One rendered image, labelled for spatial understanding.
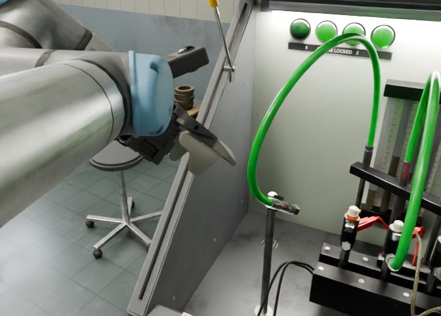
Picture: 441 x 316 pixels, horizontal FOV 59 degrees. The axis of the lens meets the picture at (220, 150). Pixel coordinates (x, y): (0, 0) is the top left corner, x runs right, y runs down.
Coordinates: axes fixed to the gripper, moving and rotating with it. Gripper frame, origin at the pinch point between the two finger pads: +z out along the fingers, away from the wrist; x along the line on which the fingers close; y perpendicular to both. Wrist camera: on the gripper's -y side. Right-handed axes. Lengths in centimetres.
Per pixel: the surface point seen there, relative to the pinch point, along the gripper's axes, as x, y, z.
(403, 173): -0.1, -20.1, 39.8
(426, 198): 4.8, -17.7, 43.6
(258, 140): 2.4, -4.4, 3.1
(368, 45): -0.9, -31.6, 13.6
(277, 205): -1.3, 1.4, 16.8
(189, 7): -312, -128, 66
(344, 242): 1.5, -0.7, 33.6
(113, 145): -165, 15, 38
